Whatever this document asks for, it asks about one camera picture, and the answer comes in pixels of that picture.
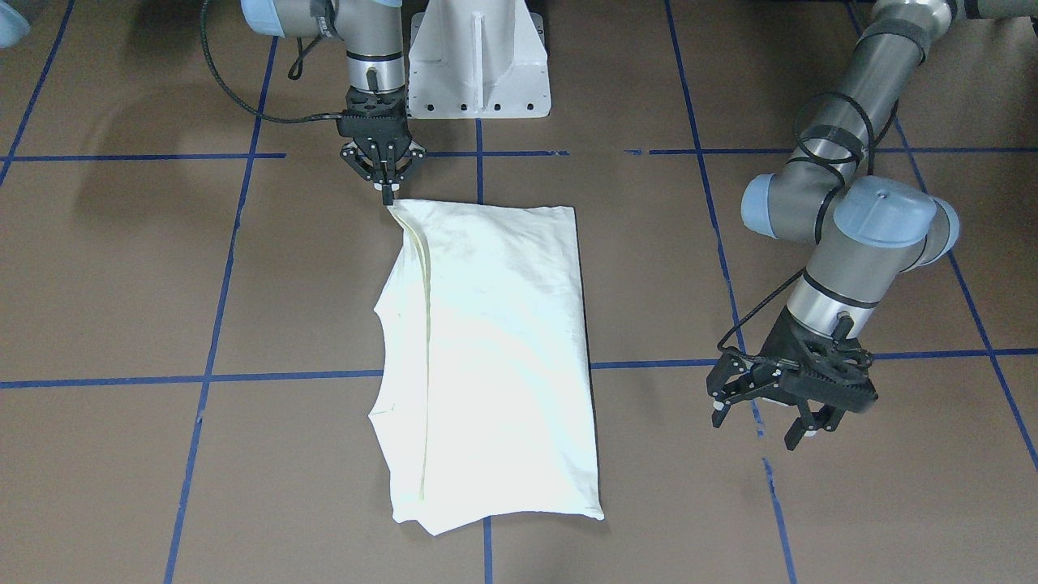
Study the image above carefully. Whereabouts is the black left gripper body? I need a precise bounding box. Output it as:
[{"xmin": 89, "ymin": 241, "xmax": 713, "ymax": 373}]
[{"xmin": 706, "ymin": 309, "xmax": 878, "ymax": 413}]

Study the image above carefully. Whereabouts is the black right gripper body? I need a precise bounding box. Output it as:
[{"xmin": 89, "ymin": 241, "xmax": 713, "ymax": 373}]
[{"xmin": 337, "ymin": 88, "xmax": 410, "ymax": 158}]

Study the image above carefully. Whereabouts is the cream cat print t-shirt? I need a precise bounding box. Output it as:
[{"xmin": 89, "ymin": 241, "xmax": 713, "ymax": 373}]
[{"xmin": 368, "ymin": 200, "xmax": 604, "ymax": 536}]

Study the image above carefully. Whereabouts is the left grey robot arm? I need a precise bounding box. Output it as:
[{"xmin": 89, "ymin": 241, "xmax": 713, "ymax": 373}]
[{"xmin": 706, "ymin": 1, "xmax": 1036, "ymax": 450}]

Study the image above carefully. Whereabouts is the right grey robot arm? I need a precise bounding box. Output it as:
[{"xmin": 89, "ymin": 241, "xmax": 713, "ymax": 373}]
[{"xmin": 240, "ymin": 1, "xmax": 426, "ymax": 206}]

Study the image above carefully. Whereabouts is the brown paper table cover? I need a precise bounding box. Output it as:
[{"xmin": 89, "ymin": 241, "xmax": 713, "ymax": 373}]
[{"xmin": 2, "ymin": 1, "xmax": 1037, "ymax": 583}]

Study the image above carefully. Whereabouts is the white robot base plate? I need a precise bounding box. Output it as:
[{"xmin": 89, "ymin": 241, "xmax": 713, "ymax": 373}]
[{"xmin": 408, "ymin": 1, "xmax": 552, "ymax": 121}]

